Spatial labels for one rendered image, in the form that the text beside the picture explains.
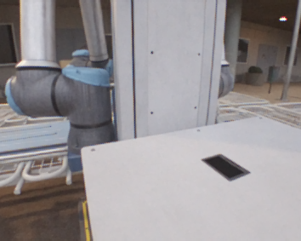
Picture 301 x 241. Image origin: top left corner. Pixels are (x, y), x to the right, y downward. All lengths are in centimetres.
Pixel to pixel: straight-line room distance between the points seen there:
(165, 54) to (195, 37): 11
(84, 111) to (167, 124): 26
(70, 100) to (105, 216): 41
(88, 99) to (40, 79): 17
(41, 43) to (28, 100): 19
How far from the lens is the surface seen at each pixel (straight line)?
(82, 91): 55
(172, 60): 51
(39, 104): 63
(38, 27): 68
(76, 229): 135
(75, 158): 61
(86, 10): 82
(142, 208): 23
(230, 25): 729
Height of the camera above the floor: 100
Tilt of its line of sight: 19 degrees down
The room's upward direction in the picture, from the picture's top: straight up
